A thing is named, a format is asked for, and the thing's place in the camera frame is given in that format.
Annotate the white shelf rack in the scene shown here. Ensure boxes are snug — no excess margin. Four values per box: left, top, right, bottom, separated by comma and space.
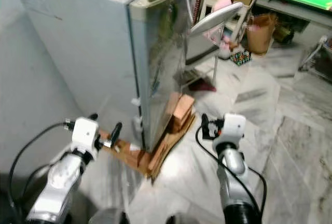
202, 0, 251, 46

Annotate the dark robot right leg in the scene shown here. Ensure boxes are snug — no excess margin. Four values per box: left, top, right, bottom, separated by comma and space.
168, 214, 193, 224

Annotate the grey robot left leg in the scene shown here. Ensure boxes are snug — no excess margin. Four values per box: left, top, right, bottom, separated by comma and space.
89, 208, 126, 224

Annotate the grey metal frame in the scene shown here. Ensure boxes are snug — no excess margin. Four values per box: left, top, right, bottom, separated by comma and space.
297, 34, 332, 80

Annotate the dark red cloth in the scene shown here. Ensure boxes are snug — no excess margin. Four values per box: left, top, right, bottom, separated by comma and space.
187, 76, 216, 93

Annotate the brown cardboard sheet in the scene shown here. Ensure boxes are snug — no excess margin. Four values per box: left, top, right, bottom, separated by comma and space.
148, 111, 198, 183

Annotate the white folding chair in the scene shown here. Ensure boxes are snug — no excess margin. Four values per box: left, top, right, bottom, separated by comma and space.
189, 1, 244, 88

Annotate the colourful patterned small box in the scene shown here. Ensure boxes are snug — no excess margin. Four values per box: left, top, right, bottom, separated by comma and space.
230, 50, 253, 67

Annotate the brown paper bag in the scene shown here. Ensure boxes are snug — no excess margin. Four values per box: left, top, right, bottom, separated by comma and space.
245, 12, 280, 55

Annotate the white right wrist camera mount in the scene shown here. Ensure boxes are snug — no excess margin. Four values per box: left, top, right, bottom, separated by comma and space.
219, 113, 247, 147

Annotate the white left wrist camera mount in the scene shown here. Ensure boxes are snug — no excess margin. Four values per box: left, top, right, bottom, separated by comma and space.
72, 117, 100, 150

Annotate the silver fridge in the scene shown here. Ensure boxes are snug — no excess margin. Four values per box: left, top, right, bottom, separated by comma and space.
8, 0, 196, 153

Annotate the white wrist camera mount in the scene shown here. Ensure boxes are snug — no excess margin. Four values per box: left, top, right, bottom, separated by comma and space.
219, 113, 247, 147
72, 117, 100, 150

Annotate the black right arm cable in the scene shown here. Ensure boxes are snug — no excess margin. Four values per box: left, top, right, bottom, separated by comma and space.
195, 127, 268, 217

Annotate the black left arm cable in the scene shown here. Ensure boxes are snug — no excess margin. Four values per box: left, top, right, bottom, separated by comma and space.
8, 120, 76, 222

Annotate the clear plastic bottle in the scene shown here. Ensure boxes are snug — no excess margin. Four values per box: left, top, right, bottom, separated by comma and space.
219, 40, 232, 60

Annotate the dark desk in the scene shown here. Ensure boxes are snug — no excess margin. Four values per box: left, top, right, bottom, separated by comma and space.
259, 0, 332, 30

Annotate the pink soft item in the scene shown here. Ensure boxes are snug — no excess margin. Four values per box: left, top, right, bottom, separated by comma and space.
210, 0, 234, 48

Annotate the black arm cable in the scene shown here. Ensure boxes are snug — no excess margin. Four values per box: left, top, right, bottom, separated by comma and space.
195, 127, 268, 217
8, 120, 76, 222

